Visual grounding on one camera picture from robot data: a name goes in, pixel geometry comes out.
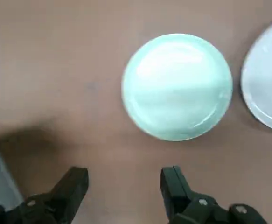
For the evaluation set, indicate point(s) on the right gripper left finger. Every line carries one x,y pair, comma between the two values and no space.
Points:
63,198

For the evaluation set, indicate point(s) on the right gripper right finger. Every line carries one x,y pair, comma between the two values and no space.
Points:
177,198

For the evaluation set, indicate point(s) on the mint green round plate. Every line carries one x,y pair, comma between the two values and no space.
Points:
176,88

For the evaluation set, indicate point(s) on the white round plate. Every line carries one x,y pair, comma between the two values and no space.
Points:
268,88

